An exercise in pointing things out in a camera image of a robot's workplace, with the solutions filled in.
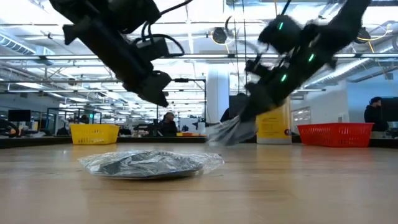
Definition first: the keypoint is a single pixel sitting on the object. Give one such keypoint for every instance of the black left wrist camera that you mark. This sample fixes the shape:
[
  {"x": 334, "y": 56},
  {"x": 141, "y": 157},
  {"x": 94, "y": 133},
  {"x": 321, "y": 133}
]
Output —
[{"x": 152, "y": 48}]

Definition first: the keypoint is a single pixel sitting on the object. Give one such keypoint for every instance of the black metal gantry frame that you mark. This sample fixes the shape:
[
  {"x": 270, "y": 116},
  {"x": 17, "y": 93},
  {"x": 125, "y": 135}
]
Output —
[{"x": 204, "y": 102}]

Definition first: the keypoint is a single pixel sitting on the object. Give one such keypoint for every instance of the black aluminium table frame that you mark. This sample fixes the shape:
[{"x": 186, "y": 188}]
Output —
[{"x": 37, "y": 141}]

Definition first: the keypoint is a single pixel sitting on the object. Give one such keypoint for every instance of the round grey pad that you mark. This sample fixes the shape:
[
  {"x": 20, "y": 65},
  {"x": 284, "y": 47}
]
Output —
[
  {"x": 149, "y": 165},
  {"x": 230, "y": 133}
]

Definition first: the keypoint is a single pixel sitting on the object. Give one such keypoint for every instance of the black computer monitor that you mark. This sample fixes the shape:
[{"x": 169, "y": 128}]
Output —
[{"x": 19, "y": 115}]

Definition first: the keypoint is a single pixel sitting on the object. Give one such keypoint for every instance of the yellow plastic basket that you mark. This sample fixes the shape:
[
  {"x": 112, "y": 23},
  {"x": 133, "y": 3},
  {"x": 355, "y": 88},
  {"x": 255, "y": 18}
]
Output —
[{"x": 94, "y": 134}]

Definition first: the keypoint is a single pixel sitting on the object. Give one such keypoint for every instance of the black overhead camera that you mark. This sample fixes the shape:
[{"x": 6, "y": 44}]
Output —
[{"x": 219, "y": 35}]

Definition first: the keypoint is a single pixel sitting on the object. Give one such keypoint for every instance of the red plastic basket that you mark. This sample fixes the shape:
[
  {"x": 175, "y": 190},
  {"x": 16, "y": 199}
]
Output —
[{"x": 335, "y": 135}]

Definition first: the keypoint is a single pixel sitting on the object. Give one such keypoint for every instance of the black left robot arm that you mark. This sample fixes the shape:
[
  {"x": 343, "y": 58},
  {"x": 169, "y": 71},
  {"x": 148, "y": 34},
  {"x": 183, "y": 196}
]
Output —
[{"x": 102, "y": 12}]

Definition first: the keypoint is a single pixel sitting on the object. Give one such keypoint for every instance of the yellow wipes canister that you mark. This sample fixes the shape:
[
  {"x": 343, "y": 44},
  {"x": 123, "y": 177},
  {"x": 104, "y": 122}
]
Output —
[{"x": 273, "y": 127}]

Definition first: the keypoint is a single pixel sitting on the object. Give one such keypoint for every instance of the person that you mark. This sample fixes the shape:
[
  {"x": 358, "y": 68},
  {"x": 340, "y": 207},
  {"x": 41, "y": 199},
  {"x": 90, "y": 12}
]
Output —
[
  {"x": 231, "y": 109},
  {"x": 168, "y": 127},
  {"x": 374, "y": 115}
]

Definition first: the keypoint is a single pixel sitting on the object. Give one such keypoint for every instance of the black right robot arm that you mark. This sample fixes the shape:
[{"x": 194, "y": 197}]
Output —
[{"x": 329, "y": 37}]

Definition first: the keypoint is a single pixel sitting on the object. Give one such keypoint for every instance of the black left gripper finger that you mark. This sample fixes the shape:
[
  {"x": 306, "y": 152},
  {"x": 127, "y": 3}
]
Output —
[
  {"x": 152, "y": 97},
  {"x": 155, "y": 83}
]

